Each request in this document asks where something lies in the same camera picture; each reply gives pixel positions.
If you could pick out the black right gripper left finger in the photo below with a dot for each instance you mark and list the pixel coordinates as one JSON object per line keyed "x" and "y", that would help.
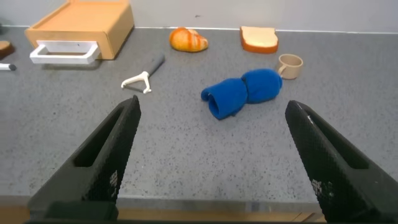
{"x": 102, "y": 174}

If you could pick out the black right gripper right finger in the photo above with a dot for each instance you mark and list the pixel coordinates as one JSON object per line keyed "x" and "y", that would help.
{"x": 329, "y": 168}

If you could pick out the yellow drawer cabinet case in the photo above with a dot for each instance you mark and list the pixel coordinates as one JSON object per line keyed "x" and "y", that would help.
{"x": 84, "y": 15}

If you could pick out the beige cup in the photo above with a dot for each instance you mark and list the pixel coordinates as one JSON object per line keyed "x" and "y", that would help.
{"x": 292, "y": 68}

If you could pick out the blue rolled towel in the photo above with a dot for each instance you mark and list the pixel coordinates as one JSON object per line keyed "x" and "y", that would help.
{"x": 233, "y": 93}

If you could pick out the white marker pen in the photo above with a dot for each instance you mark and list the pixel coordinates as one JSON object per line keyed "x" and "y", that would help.
{"x": 4, "y": 66}

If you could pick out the white bread slice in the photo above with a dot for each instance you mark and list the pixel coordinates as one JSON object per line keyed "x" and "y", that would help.
{"x": 258, "y": 38}

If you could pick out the golden croissant bread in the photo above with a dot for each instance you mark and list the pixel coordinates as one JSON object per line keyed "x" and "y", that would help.
{"x": 186, "y": 40}

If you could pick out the brown toast slice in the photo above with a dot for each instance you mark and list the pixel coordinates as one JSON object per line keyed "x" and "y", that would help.
{"x": 4, "y": 48}

